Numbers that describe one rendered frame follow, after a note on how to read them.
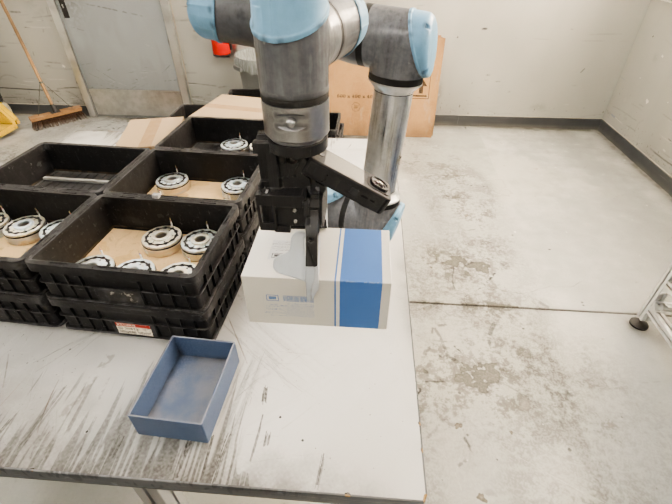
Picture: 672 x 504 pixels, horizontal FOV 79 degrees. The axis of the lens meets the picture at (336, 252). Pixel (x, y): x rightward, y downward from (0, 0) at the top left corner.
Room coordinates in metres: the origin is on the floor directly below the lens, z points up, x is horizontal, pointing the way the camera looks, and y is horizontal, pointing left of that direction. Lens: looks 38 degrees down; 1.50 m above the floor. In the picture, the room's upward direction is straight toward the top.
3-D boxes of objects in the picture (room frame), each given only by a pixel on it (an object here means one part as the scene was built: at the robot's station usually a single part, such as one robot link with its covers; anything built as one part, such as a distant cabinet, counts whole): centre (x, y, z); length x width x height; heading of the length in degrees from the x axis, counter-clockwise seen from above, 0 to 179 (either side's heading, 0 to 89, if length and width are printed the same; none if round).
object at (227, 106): (1.74, 0.37, 0.80); 0.40 x 0.30 x 0.20; 75
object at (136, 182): (1.10, 0.43, 0.87); 0.40 x 0.30 x 0.11; 82
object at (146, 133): (1.59, 0.75, 0.78); 0.30 x 0.22 x 0.16; 10
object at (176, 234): (0.88, 0.46, 0.86); 0.10 x 0.10 x 0.01
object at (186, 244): (0.86, 0.36, 0.86); 0.10 x 0.10 x 0.01
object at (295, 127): (0.46, 0.05, 1.33); 0.08 x 0.08 x 0.05
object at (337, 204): (0.95, 0.02, 0.91); 0.13 x 0.12 x 0.14; 68
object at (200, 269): (0.81, 0.47, 0.92); 0.40 x 0.30 x 0.02; 82
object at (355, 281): (0.46, 0.02, 1.10); 0.20 x 0.12 x 0.09; 86
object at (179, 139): (1.40, 0.39, 0.87); 0.40 x 0.30 x 0.11; 82
